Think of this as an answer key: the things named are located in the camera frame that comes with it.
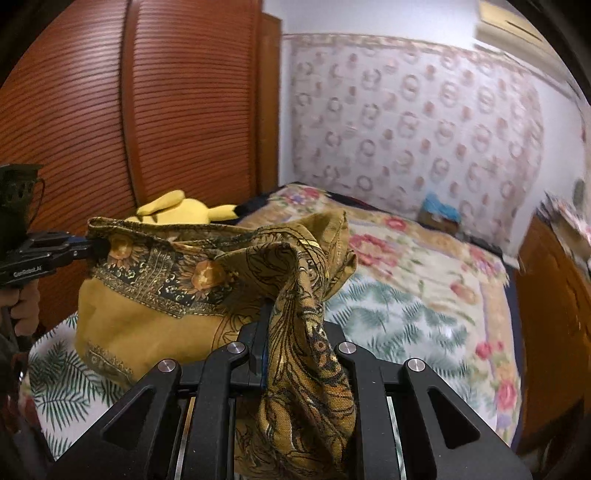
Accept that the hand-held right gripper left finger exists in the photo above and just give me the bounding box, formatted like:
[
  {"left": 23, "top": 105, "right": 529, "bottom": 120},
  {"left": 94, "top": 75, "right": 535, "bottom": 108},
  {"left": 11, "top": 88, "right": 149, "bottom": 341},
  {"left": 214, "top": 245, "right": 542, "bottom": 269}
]
[{"left": 48, "top": 301, "right": 271, "bottom": 480}]

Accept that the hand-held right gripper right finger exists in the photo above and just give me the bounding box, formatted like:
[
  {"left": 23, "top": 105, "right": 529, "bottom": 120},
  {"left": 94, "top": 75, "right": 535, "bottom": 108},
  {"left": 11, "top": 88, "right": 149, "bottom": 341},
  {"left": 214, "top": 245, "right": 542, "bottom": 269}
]
[{"left": 323, "top": 323, "right": 532, "bottom": 480}]

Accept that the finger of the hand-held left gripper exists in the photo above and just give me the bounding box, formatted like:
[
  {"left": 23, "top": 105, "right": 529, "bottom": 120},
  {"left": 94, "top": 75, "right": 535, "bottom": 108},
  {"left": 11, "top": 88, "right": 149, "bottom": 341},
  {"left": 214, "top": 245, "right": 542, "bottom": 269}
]
[
  {"left": 46, "top": 237, "right": 110, "bottom": 267},
  {"left": 18, "top": 232, "right": 88, "bottom": 253}
]

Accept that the mustard patterned shirt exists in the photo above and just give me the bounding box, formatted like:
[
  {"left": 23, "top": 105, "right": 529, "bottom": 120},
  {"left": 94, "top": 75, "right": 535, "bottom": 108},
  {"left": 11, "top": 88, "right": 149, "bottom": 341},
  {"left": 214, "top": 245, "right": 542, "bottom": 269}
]
[{"left": 74, "top": 210, "right": 360, "bottom": 478}]

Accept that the person's left hand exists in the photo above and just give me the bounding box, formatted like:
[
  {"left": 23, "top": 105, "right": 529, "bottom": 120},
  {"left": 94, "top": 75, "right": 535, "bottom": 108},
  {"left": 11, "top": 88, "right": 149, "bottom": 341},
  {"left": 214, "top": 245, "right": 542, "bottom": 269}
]
[{"left": 0, "top": 277, "right": 42, "bottom": 339}]

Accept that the floral bedsheet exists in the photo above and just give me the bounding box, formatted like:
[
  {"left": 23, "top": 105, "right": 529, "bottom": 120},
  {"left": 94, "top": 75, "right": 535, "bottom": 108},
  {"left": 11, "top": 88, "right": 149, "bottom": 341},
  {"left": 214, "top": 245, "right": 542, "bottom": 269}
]
[{"left": 18, "top": 183, "right": 522, "bottom": 480}]

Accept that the yellow plush toy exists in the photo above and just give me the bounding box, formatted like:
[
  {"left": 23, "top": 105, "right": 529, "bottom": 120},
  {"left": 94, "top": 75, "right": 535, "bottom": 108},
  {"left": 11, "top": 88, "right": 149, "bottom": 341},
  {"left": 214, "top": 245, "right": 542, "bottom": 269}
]
[{"left": 136, "top": 189, "right": 241, "bottom": 226}]

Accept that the brown slatted wooden wardrobe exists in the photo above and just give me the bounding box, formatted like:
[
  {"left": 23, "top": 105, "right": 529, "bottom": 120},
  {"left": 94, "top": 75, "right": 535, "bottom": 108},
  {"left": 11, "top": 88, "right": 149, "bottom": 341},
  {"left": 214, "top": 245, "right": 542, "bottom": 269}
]
[{"left": 0, "top": 0, "right": 283, "bottom": 333}]

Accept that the blue cloth bundle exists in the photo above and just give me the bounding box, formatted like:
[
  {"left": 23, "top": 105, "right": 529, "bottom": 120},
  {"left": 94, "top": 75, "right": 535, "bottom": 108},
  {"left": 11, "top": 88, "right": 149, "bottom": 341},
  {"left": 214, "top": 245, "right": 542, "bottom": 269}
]
[{"left": 418, "top": 191, "right": 462, "bottom": 232}]

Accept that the brown wooden cabinet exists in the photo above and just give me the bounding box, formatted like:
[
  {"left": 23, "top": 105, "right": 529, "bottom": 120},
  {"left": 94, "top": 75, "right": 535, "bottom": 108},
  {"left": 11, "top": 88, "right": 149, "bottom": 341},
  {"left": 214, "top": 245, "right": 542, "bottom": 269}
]
[{"left": 515, "top": 215, "right": 591, "bottom": 457}]

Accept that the floral patterned cloth pile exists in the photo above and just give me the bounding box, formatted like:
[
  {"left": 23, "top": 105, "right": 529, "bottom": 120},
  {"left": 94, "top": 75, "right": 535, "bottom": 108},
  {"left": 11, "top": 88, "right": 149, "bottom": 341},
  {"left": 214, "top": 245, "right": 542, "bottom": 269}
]
[{"left": 538, "top": 191, "right": 591, "bottom": 250}]

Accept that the ring patterned wall curtain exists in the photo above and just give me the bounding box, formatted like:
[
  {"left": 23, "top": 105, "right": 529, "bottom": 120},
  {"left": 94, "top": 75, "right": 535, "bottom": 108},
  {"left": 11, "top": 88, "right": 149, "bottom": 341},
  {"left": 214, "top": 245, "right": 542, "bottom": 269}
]
[{"left": 284, "top": 33, "right": 546, "bottom": 252}]

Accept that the beige wall air conditioner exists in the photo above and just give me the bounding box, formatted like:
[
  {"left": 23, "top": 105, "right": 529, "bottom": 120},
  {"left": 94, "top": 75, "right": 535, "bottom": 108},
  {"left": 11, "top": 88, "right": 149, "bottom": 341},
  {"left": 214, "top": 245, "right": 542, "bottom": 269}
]
[{"left": 475, "top": 0, "right": 548, "bottom": 47}]

